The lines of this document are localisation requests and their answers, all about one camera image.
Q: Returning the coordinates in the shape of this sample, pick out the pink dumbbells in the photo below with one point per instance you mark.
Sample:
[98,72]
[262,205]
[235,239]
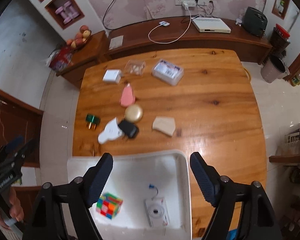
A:
[67,12]

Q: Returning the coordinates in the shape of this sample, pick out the grey trash bin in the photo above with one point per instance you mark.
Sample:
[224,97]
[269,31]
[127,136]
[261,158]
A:
[274,69]

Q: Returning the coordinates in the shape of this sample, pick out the black power adapter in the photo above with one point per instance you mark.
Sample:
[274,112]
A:
[128,128]

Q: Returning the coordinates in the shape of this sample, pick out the pink silicone pouch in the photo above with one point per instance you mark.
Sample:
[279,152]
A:
[127,96]

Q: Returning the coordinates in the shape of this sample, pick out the white charger block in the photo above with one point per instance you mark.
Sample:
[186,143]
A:
[112,76]

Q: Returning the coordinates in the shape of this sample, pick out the white plastic tray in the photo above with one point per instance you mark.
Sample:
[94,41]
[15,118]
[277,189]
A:
[138,180]

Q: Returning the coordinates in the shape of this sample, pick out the colourful Rubik's cube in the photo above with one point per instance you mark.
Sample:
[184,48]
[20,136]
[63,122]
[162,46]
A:
[109,205]

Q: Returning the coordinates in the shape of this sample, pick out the beige angular object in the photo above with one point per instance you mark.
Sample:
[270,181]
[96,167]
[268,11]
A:
[164,125]

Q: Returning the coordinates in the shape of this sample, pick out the long wooden TV bench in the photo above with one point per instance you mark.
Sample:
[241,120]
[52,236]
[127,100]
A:
[146,36]

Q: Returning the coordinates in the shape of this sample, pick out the red patterned gift bag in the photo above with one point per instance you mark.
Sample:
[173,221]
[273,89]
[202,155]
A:
[59,59]

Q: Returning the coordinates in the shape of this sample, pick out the small clear plastic box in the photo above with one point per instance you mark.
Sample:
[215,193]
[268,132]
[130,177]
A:
[135,67]

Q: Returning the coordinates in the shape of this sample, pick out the wooden side cabinet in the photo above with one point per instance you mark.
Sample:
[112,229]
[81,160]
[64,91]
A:
[91,54]

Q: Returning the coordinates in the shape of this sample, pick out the person's left hand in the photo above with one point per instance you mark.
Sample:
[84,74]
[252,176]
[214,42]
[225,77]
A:
[16,211]

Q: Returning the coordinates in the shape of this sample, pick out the gold round compact case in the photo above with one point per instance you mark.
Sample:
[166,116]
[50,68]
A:
[133,113]

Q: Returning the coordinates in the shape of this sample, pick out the white set-top box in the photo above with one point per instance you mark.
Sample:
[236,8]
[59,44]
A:
[210,25]

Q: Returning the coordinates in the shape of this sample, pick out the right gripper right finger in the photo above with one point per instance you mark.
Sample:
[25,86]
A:
[257,218]

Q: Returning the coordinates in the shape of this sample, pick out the clear box with label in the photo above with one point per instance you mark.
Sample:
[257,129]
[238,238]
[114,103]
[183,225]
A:
[168,72]

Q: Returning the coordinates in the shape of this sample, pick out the wall power strip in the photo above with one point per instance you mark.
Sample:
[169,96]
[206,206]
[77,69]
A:
[192,3]

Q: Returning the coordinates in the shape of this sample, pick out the green and gold bottle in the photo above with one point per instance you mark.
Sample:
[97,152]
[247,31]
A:
[92,121]

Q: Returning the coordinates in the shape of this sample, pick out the black toaster appliance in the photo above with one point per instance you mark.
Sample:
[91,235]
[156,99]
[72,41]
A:
[254,22]

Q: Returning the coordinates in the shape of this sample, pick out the white pad on bench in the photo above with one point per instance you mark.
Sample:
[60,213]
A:
[116,42]

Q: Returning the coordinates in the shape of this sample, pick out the fruit bowl with peaches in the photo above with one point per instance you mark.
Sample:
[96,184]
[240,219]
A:
[80,39]

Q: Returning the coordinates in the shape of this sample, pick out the dark basket with red lid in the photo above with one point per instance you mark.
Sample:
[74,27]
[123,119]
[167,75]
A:
[279,40]

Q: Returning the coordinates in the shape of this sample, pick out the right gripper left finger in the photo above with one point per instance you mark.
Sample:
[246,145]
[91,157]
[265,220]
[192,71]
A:
[80,194]

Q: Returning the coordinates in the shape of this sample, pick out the white compact camera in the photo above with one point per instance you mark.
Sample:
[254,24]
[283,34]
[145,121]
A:
[156,212]

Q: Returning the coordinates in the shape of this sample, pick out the white plastic gadget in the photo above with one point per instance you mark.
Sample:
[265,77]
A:
[111,132]

